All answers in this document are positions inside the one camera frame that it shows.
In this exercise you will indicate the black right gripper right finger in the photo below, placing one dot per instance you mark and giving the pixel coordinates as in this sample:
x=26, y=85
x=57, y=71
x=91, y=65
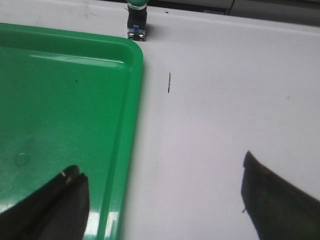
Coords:
x=278, y=209

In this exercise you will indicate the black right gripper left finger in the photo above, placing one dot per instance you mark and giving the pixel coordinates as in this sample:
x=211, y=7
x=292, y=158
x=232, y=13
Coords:
x=58, y=210

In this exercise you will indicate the green mushroom push button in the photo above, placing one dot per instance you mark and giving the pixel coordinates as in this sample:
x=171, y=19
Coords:
x=137, y=19

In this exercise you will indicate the green plastic tray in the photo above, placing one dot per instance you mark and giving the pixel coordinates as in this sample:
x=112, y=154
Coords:
x=68, y=98

